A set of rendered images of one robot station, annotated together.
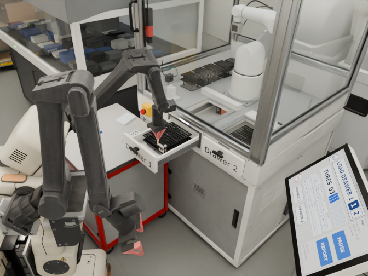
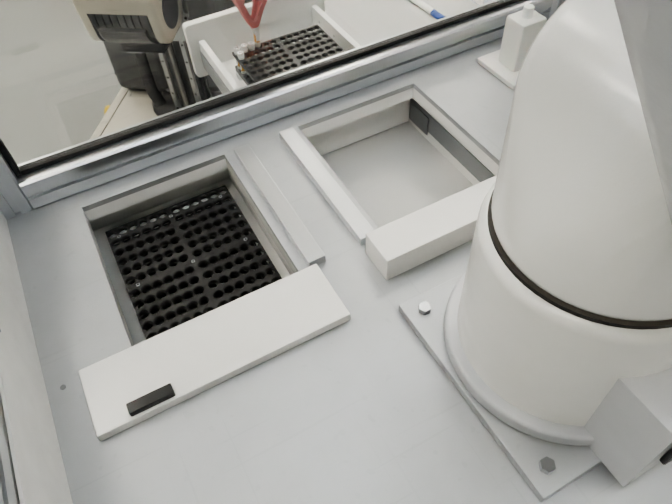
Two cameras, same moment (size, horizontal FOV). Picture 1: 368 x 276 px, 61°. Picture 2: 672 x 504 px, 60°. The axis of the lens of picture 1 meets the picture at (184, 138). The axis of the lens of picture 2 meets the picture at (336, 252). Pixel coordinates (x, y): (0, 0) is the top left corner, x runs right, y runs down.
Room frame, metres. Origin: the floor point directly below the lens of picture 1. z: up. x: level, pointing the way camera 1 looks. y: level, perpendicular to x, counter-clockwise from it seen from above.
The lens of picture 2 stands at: (1.80, -0.74, 1.48)
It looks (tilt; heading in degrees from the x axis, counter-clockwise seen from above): 51 degrees down; 109
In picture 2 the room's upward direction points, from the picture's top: 4 degrees counter-clockwise
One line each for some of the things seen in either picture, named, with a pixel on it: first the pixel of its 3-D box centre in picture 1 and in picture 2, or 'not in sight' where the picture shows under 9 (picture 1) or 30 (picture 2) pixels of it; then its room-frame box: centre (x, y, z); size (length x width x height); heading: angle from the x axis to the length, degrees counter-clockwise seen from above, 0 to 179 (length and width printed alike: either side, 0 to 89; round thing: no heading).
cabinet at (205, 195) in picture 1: (231, 161); not in sight; (1.86, -0.37, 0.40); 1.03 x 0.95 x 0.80; 44
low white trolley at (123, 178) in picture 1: (111, 178); not in sight; (1.65, 0.51, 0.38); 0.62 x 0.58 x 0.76; 44
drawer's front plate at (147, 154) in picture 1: (139, 151); not in sight; (1.34, 0.24, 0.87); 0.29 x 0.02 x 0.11; 44
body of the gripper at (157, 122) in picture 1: (157, 120); not in sight; (1.38, 0.14, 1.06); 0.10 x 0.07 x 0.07; 134
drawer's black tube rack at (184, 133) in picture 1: (167, 138); not in sight; (1.48, 0.09, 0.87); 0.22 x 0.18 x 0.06; 134
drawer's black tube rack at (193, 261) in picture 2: not in sight; (198, 276); (1.48, -0.35, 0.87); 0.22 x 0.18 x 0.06; 134
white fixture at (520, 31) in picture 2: not in sight; (522, 38); (1.84, 0.10, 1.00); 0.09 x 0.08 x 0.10; 134
